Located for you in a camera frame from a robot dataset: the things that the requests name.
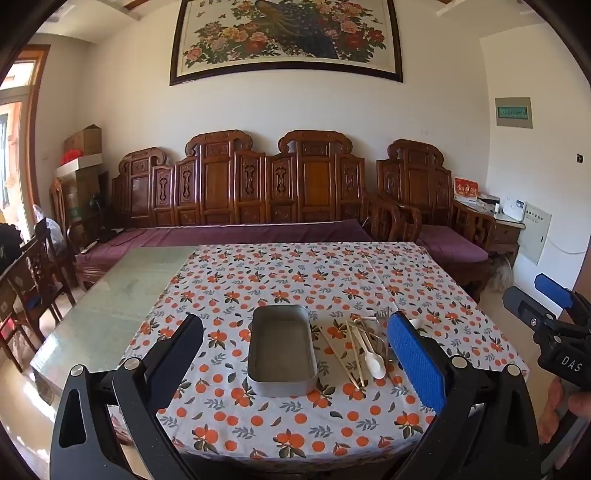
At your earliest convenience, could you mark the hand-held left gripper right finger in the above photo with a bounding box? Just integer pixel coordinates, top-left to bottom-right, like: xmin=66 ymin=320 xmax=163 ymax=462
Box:
xmin=387 ymin=311 xmax=541 ymax=480

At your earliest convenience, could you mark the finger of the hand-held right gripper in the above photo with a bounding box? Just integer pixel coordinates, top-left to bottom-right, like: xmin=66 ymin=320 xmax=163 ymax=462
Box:
xmin=502 ymin=286 xmax=571 ymax=340
xmin=534 ymin=273 xmax=591 ymax=326

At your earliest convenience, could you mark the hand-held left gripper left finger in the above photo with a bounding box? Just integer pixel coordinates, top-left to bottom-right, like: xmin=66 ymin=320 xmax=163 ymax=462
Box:
xmin=50 ymin=313 xmax=206 ymax=480

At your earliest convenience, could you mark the white plastic spoon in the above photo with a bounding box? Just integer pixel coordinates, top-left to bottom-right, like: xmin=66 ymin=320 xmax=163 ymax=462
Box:
xmin=353 ymin=322 xmax=387 ymax=380

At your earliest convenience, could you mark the small metal fork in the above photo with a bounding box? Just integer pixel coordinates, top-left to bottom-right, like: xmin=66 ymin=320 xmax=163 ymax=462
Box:
xmin=374 ymin=310 xmax=394 ymax=352

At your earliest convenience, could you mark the rectangular metal tray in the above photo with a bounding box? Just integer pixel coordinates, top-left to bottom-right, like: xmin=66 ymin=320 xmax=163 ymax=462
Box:
xmin=247 ymin=305 xmax=320 ymax=398

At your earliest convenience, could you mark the person's right hand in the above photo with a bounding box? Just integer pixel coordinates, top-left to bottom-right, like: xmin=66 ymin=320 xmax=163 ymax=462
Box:
xmin=538 ymin=378 xmax=591 ymax=445

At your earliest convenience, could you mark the pale fluffy bundle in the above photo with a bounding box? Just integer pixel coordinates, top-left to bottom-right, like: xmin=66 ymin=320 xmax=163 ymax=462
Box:
xmin=488 ymin=255 xmax=516 ymax=292

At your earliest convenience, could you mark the grey electrical panel door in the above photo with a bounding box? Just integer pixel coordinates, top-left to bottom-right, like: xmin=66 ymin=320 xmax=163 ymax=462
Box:
xmin=512 ymin=203 xmax=553 ymax=265

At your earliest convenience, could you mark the wooden side table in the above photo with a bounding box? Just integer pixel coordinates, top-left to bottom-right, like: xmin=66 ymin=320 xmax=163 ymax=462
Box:
xmin=462 ymin=203 xmax=527 ymax=260

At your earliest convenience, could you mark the long purple seat cushion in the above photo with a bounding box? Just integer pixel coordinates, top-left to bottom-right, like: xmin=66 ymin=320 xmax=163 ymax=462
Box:
xmin=75 ymin=219 xmax=376 ymax=265

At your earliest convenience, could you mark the red gift box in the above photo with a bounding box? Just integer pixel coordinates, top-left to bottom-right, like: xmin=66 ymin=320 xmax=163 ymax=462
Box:
xmin=454 ymin=177 xmax=481 ymax=206

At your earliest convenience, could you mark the orange print tablecloth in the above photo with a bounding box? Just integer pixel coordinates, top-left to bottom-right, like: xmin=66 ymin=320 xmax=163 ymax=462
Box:
xmin=108 ymin=241 xmax=532 ymax=461

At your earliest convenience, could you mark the dark wooden chair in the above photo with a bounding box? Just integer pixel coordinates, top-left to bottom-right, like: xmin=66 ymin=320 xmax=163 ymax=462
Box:
xmin=0 ymin=220 xmax=78 ymax=374

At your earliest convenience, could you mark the carved wooden armchair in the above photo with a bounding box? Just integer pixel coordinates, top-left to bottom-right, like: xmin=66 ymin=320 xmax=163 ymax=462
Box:
xmin=376 ymin=138 xmax=498 ymax=302

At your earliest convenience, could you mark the carved wooden sofa bench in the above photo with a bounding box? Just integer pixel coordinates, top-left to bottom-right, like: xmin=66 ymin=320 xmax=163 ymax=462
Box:
xmin=111 ymin=130 xmax=422 ymax=245

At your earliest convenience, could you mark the white flat box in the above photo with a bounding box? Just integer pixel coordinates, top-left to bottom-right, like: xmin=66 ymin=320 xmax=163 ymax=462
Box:
xmin=54 ymin=154 xmax=103 ymax=179

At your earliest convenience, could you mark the brown cardboard box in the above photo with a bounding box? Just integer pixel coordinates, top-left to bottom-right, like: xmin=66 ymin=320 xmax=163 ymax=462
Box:
xmin=64 ymin=124 xmax=103 ymax=160

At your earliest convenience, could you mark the framed peacock flower painting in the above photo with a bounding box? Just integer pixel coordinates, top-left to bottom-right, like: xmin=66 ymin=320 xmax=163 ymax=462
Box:
xmin=169 ymin=0 xmax=404 ymax=86

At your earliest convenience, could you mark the green framed wall panel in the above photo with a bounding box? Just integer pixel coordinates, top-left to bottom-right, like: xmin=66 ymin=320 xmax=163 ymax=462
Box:
xmin=495 ymin=96 xmax=533 ymax=129

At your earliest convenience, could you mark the wooden door frame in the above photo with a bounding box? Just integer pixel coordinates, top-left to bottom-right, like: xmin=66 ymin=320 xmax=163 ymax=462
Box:
xmin=0 ymin=45 xmax=51 ymax=223

